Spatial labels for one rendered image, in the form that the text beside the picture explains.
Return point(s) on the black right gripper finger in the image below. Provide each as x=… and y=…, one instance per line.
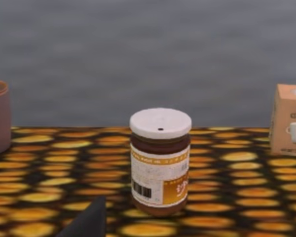
x=91, y=221

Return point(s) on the brown jar with white lid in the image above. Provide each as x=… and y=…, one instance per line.
x=160, y=163

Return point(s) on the tan coffee cup box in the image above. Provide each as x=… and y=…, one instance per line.
x=289, y=121

